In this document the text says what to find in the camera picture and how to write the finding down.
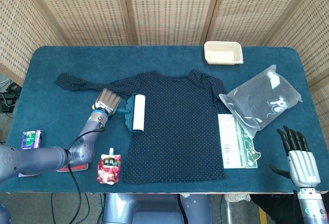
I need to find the red card in clear sleeve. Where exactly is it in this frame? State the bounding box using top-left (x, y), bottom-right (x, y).
top-left (57, 162), bottom-right (89, 173)

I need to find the clear zip bag dark garment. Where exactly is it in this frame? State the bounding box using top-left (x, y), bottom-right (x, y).
top-left (218, 64), bottom-right (303, 133)

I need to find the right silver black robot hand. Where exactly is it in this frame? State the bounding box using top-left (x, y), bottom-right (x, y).
top-left (269, 125), bottom-right (321, 189)

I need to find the lint roller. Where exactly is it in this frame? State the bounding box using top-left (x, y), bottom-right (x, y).
top-left (117, 92), bottom-right (146, 134)

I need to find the white green flat paper package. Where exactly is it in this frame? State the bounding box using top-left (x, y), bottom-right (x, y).
top-left (217, 114), bottom-right (262, 170)

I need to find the red lychee jelly drink pouch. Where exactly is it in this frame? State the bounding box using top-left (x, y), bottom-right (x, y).
top-left (97, 147), bottom-right (122, 185)

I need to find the woven bamboo folding screen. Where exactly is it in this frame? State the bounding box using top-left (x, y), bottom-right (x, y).
top-left (0, 0), bottom-right (329, 106)

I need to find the blue felt table cover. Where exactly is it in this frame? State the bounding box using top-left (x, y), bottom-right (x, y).
top-left (0, 45), bottom-right (326, 194)

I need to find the purple small drink carton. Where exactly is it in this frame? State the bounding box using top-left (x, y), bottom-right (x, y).
top-left (21, 129), bottom-right (43, 150)

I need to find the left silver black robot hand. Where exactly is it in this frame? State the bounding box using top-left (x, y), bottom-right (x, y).
top-left (93, 88), bottom-right (122, 117)

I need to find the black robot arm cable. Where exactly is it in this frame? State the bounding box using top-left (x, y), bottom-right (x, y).
top-left (67, 125), bottom-right (105, 224)

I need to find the navy dotted shirt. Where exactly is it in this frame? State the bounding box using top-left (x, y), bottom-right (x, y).
top-left (53, 70), bottom-right (227, 185)

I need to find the beige plastic food container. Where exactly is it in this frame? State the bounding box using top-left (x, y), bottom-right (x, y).
top-left (204, 41), bottom-right (244, 66)

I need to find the grey-blue robot torso base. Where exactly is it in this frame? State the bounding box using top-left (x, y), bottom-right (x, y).
top-left (102, 193), bottom-right (214, 224)

